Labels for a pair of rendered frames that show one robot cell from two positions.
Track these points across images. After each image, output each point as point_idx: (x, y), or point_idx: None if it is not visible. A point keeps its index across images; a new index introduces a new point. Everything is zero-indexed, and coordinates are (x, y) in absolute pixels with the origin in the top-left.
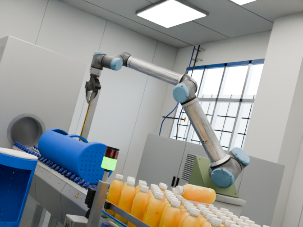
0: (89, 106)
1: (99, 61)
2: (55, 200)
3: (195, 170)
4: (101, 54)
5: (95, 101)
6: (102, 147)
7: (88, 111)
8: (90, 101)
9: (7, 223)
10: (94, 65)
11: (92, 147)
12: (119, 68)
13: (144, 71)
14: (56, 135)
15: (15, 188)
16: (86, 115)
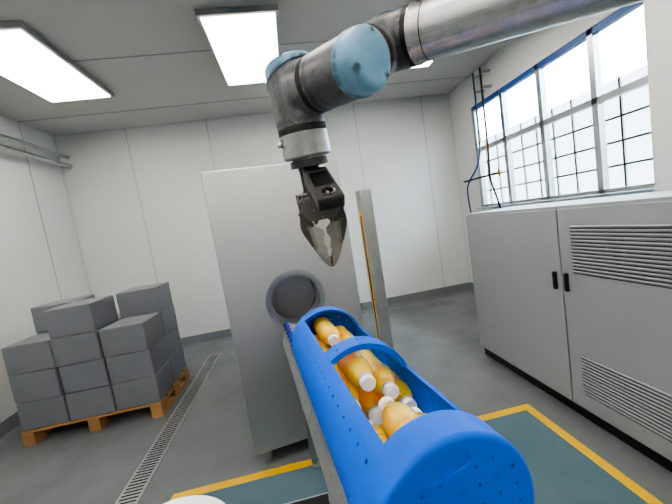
0: (363, 230)
1: (291, 93)
2: None
3: None
4: (289, 63)
5: (370, 216)
6: (458, 454)
7: (365, 240)
8: (335, 257)
9: None
10: (284, 121)
11: (413, 481)
12: (384, 74)
13: (512, 16)
14: (309, 346)
15: None
16: (366, 249)
